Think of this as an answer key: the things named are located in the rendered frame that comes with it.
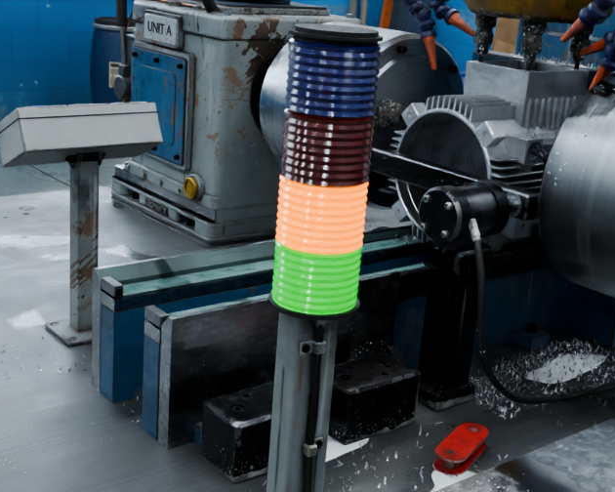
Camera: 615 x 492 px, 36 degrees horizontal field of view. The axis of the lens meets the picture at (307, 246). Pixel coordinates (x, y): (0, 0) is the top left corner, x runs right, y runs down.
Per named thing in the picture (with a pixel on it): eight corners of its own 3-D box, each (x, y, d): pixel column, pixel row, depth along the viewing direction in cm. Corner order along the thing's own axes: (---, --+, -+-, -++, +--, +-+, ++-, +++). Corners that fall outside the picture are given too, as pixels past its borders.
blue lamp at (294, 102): (335, 101, 66) (341, 35, 65) (394, 116, 62) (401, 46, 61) (266, 104, 63) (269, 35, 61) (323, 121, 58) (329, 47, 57)
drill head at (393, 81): (321, 156, 168) (333, 12, 161) (476, 208, 142) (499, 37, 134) (201, 168, 153) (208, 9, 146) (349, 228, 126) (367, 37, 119)
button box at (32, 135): (138, 156, 117) (129, 115, 117) (164, 143, 112) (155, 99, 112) (1, 168, 107) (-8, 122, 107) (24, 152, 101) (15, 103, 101)
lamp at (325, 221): (324, 225, 69) (330, 164, 68) (381, 248, 65) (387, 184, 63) (258, 234, 65) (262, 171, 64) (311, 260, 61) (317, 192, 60)
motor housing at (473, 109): (480, 212, 138) (498, 80, 132) (590, 249, 124) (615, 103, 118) (379, 228, 125) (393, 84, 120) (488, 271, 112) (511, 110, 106)
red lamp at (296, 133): (330, 164, 68) (335, 101, 66) (387, 184, 63) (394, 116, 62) (262, 171, 64) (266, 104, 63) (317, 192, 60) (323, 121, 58)
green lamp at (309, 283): (319, 283, 70) (324, 225, 69) (374, 309, 66) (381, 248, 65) (254, 296, 67) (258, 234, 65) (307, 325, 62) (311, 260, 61)
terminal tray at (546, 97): (517, 112, 130) (525, 59, 128) (582, 127, 122) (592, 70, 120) (458, 116, 123) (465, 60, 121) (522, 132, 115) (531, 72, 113)
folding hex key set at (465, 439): (462, 434, 98) (465, 419, 97) (491, 444, 96) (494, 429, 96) (427, 470, 91) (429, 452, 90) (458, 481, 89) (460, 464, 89)
